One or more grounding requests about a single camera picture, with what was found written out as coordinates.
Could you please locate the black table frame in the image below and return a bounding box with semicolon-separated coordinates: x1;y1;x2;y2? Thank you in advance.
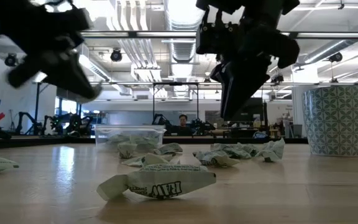
0;134;358;151

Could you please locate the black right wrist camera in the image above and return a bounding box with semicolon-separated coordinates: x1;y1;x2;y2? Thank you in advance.
196;22;241;55

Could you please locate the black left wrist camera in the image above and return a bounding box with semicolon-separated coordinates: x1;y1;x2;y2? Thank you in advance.
57;6;93;37

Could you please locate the black background rig frame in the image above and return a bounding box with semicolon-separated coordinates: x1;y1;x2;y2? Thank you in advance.
152;82;200;125
32;81;85;136

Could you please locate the green patterned white cup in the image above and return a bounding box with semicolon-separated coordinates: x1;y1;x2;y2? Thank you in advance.
301;85;358;157

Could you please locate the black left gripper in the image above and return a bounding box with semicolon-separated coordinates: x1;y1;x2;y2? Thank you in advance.
6;30;103;100

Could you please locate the sweetener packet with RAW print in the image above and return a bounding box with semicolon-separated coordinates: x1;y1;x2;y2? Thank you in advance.
96;164;217;202

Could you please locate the silver ventilation duct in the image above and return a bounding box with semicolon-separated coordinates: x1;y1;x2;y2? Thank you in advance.
163;0;206;99

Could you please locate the clear plastic bin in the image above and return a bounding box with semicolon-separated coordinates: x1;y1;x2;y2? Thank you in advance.
93;124;167;153

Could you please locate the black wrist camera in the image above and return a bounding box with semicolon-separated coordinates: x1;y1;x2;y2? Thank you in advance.
57;6;93;37
196;22;241;55

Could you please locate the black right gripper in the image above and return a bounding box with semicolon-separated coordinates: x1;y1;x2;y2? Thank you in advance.
218;26;301;121

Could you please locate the person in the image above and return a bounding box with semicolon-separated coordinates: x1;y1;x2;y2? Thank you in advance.
174;114;196;137

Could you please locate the black ceiling spotlight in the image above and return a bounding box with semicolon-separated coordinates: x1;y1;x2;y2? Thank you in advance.
4;52;20;68
109;48;123;62
270;73;285;84
328;52;344;63

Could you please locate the gray waste bin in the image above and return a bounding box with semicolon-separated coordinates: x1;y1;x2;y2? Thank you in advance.
291;124;304;138

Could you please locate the black overhead frame bar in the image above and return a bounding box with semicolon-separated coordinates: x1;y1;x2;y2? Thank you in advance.
0;30;358;40

